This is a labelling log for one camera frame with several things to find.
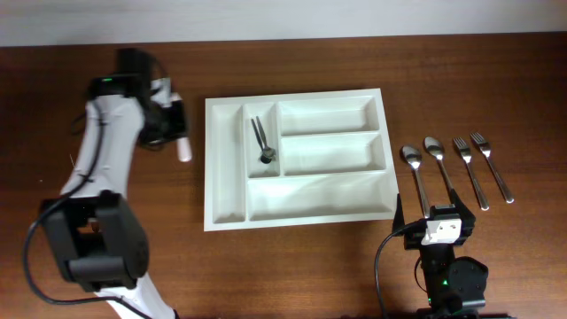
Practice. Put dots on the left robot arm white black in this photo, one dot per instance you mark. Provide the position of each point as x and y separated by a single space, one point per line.
95 237

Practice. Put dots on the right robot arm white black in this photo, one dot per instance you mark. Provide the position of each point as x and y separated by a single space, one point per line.
454 286

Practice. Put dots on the pale pink plastic knife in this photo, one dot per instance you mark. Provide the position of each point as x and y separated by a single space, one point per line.
184 152

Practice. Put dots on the small dark metal tongs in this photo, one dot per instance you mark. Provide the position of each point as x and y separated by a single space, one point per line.
267 153

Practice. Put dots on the white plastic cutlery tray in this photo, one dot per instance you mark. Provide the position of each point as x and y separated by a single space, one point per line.
333 163

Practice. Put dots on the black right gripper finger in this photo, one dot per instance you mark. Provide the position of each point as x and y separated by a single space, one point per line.
398 221
463 211

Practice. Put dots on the steel spoon tray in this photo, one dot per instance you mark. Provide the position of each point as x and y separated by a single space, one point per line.
414 158

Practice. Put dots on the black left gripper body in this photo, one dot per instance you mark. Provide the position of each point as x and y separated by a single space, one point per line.
175 119

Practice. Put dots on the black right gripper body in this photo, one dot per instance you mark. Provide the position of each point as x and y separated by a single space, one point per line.
414 237

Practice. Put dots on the steel fork outer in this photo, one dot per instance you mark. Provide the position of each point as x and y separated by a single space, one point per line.
486 149

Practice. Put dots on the steel fork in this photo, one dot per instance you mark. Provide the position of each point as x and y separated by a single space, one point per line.
486 149
466 156

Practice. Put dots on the steel fork inner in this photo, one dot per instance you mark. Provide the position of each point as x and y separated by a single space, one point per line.
466 156

